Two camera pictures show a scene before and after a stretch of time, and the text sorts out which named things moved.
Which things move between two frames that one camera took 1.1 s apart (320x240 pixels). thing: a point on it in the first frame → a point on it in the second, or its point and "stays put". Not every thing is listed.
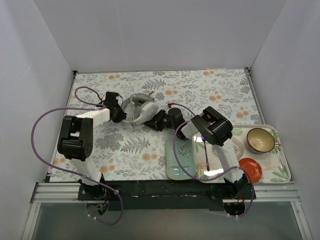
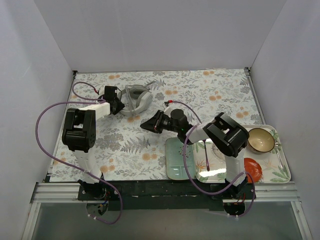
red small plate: [253, 168] stays put
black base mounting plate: [165, 195] stays put
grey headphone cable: [131, 105] → [129, 97]
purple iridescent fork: [204, 139] stays put
